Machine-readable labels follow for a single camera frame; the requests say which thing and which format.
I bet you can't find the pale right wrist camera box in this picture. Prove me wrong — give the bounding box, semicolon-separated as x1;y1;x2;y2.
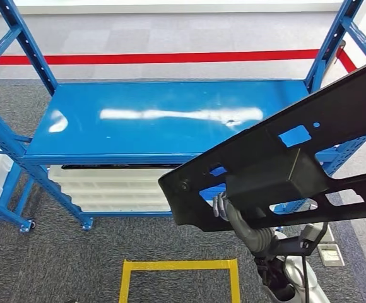
299;222;329;256

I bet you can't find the blue metal shelf rack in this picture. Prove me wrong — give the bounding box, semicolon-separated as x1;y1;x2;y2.
0;0;366;233

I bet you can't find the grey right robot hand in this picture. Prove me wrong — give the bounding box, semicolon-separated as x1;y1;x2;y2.
213;192;231;222

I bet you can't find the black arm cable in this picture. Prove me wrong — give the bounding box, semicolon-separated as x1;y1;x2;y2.
301;255;310;303

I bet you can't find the silver floor socket plate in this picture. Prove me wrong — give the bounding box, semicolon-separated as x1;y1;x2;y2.
317;244;345;268
323;225;336;244

